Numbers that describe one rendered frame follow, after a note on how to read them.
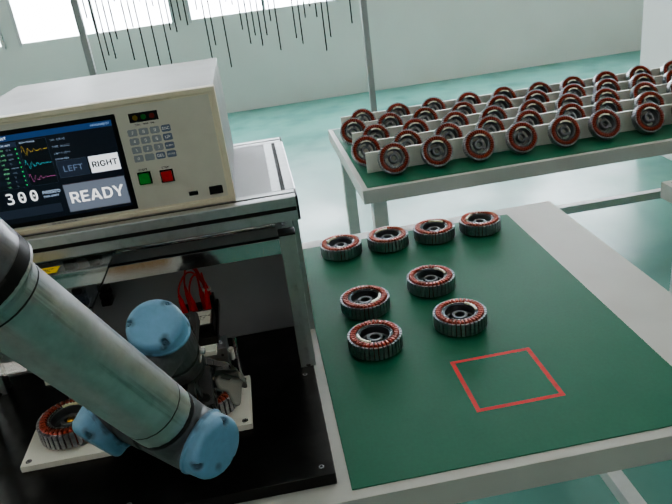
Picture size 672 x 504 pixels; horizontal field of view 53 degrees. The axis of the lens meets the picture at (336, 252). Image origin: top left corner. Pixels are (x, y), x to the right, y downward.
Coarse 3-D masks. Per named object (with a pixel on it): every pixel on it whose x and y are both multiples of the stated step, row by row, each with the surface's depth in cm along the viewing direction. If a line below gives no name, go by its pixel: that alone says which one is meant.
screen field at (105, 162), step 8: (64, 160) 114; (72, 160) 114; (80, 160) 114; (88, 160) 115; (96, 160) 115; (104, 160) 115; (112, 160) 115; (64, 168) 115; (72, 168) 115; (80, 168) 115; (88, 168) 115; (96, 168) 115; (104, 168) 116; (112, 168) 116; (120, 168) 116; (64, 176) 115; (72, 176) 115
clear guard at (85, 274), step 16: (80, 256) 119; (96, 256) 118; (112, 256) 118; (64, 272) 114; (80, 272) 113; (96, 272) 112; (80, 288) 107; (96, 288) 106; (0, 352) 98; (0, 368) 97; (16, 368) 97
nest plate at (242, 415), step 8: (248, 376) 129; (248, 384) 127; (248, 392) 124; (248, 400) 122; (240, 408) 120; (248, 408) 120; (232, 416) 118; (240, 416) 118; (248, 416) 118; (240, 424) 116; (248, 424) 116
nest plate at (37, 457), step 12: (36, 432) 121; (36, 444) 118; (84, 444) 116; (36, 456) 115; (48, 456) 115; (60, 456) 114; (72, 456) 114; (84, 456) 114; (96, 456) 114; (24, 468) 113; (36, 468) 113
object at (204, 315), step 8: (200, 304) 134; (216, 304) 133; (200, 312) 126; (208, 312) 125; (216, 312) 130; (200, 320) 123; (208, 320) 122; (216, 320) 127; (200, 328) 121; (208, 328) 121; (216, 328) 124; (200, 336) 122; (208, 336) 122; (216, 336) 122; (200, 344) 122; (208, 344) 122; (216, 344) 123; (208, 352) 120; (216, 352) 121
